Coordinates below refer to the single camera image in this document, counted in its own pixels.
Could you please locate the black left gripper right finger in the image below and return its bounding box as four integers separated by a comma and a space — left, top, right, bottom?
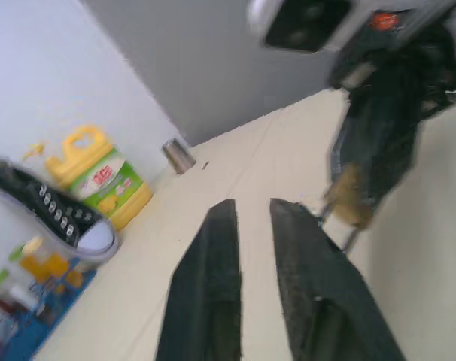
269, 197, 408, 361

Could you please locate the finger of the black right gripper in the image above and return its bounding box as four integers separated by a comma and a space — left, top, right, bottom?
327, 96, 368, 189
361, 103, 424, 206

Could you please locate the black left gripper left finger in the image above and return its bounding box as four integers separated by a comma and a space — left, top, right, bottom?
155, 199, 245, 361

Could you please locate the brass padlock with steel shackle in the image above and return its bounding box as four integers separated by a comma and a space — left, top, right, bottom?
318, 162, 375, 255

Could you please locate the stainless steel cup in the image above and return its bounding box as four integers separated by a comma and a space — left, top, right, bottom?
161, 138, 197, 175

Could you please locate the yellow detergent bottle green label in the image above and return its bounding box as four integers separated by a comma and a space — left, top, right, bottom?
45, 123, 155, 232

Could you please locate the orange juice bottle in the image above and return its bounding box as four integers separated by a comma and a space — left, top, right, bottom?
9, 235, 84, 289

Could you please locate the blue storage tray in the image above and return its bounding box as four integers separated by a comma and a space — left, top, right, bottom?
0, 267, 98, 361

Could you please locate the black canvas sneaker white toe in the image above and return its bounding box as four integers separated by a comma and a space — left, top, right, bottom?
0, 157, 120, 265

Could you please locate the dark red small bottle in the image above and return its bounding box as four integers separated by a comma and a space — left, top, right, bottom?
0, 285, 32, 320

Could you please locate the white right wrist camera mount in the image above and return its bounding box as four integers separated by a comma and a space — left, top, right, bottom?
249, 0, 364, 54

